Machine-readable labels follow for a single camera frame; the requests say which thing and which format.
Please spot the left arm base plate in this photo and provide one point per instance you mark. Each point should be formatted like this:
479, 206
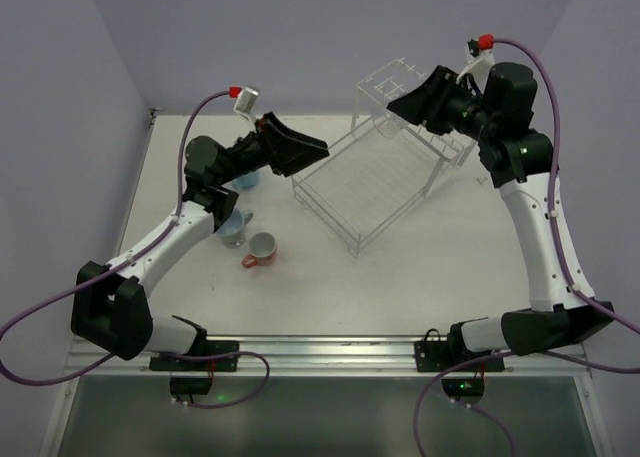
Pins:
200, 352

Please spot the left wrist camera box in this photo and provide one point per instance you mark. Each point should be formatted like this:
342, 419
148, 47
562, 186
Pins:
244, 101

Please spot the pale grey footed cup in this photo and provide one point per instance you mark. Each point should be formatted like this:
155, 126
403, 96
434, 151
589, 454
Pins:
232, 233

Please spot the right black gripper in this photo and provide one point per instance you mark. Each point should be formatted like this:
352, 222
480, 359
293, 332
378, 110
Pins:
445, 100

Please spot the clear glass cup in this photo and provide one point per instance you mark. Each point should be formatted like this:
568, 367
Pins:
388, 125

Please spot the clear acrylic dish rack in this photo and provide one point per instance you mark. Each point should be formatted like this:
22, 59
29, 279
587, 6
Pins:
368, 182

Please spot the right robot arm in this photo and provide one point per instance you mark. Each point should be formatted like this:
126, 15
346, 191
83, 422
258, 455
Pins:
563, 310

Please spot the light blue mug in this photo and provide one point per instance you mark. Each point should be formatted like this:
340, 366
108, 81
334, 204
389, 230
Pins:
247, 181

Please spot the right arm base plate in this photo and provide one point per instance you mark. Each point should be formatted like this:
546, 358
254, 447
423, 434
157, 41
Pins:
436, 353

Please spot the coral orange mug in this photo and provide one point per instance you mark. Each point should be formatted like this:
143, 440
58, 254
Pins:
262, 251

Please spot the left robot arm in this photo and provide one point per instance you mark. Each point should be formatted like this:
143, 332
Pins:
110, 304

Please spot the aluminium mounting rail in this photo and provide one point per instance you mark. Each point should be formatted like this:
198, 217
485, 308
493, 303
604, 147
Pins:
324, 356

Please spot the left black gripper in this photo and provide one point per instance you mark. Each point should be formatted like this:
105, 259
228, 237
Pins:
269, 140

